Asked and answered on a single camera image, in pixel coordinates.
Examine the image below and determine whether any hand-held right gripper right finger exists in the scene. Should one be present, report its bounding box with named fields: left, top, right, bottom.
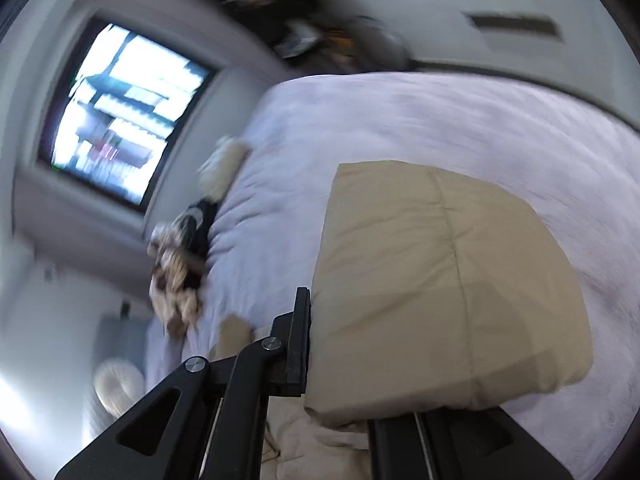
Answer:
left=369, top=407, right=572, bottom=480

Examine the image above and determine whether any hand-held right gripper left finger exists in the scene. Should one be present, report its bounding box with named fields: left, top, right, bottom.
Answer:
left=55, top=287, right=311, bottom=480

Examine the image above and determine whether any beige down jacket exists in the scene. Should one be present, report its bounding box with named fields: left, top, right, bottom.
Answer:
left=210, top=160, right=596, bottom=480

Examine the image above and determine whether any striped cream garment pile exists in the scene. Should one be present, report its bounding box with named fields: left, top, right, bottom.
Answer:
left=147, top=222, right=207, bottom=338

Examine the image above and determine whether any black cloth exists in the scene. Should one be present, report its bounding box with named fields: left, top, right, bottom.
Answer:
left=172, top=199, right=218, bottom=291

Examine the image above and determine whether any round white pillow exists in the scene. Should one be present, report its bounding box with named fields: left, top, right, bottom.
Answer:
left=93, top=357, right=147, bottom=418

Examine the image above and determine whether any white knitted garment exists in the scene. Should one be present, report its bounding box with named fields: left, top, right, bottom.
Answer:
left=197, top=135, right=251, bottom=198

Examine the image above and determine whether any lavender bed blanket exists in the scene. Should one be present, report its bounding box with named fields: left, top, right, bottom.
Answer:
left=145, top=71, right=640, bottom=480

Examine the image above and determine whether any window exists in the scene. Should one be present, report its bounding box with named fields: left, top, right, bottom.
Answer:
left=34, top=16, right=218, bottom=215

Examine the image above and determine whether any black hanging coat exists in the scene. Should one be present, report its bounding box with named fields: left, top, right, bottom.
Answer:
left=172, top=0, right=413, bottom=73

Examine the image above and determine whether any wall air vent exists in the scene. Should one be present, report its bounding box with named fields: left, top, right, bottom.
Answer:
left=462, top=10, right=562, bottom=40

